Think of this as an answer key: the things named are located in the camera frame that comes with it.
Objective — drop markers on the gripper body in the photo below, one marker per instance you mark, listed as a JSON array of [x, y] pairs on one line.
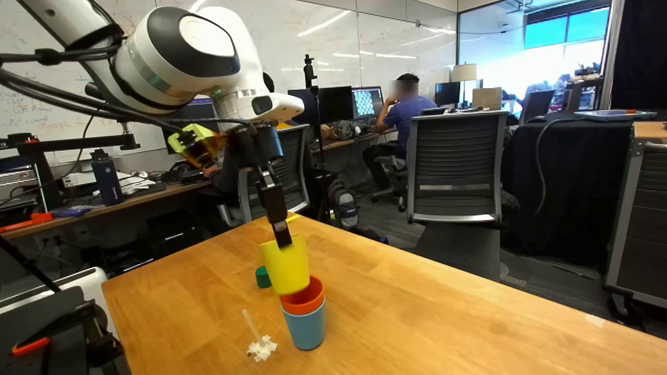
[[256, 146]]

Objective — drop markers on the yellow plastic cup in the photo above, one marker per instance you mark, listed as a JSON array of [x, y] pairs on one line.
[[285, 265]]

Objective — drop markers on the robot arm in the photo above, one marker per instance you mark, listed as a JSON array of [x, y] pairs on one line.
[[172, 57]]

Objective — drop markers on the grey mesh office chair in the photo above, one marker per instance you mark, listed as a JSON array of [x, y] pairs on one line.
[[453, 166], [292, 172]]

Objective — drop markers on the row of monitors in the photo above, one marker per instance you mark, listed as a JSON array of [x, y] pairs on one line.
[[336, 104]]

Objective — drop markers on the backpack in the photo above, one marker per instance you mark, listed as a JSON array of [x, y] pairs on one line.
[[345, 204]]

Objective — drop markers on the small green plastic cup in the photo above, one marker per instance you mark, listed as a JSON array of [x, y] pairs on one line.
[[262, 278]]

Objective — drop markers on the dark blue water bottle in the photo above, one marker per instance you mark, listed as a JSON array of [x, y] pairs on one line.
[[108, 179]]

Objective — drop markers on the orange plastic cup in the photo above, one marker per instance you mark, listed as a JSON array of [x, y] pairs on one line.
[[307, 302]]

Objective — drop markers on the long wooden desk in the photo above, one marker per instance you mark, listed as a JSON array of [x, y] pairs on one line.
[[104, 211]]

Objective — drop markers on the blue plastic cup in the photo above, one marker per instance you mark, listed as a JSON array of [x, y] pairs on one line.
[[307, 330]]

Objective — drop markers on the white plastic stick piece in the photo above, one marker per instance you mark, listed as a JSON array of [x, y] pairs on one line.
[[260, 348]]

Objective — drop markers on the table lamp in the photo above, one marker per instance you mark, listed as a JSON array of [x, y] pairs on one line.
[[464, 73]]

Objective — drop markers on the orange and blue tool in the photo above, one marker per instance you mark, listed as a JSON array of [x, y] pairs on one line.
[[47, 216]]

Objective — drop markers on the black clamp with orange lever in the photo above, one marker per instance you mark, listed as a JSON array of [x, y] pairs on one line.
[[57, 333]]

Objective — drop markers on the black office chair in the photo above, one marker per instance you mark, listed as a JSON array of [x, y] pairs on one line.
[[536, 104]]

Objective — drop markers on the table with black cloth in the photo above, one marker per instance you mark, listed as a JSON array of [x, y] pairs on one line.
[[568, 182]]

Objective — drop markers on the window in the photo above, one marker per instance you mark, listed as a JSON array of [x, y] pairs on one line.
[[565, 31]]

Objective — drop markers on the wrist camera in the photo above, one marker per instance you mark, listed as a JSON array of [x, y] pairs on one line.
[[195, 141]]

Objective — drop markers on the camera on tripod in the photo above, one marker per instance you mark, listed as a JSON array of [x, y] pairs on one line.
[[311, 78]]

